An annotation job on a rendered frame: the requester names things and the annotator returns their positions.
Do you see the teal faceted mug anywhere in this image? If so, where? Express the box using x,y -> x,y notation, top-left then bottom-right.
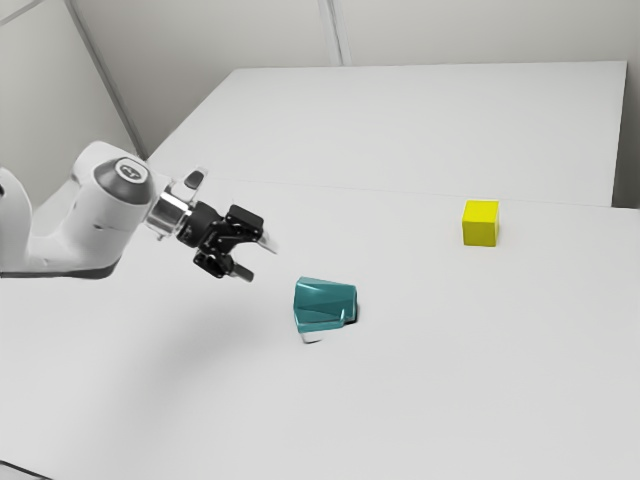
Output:
292,276 -> 362,345

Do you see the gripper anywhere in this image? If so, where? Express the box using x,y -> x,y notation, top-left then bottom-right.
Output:
178,199 -> 279,284

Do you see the yellow block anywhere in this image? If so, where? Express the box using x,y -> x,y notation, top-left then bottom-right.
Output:
460,199 -> 501,248

